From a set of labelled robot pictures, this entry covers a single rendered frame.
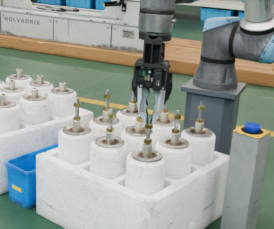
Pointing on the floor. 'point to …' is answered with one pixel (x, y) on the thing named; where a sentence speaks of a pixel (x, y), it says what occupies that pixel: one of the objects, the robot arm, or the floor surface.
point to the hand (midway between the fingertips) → (149, 116)
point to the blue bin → (24, 177)
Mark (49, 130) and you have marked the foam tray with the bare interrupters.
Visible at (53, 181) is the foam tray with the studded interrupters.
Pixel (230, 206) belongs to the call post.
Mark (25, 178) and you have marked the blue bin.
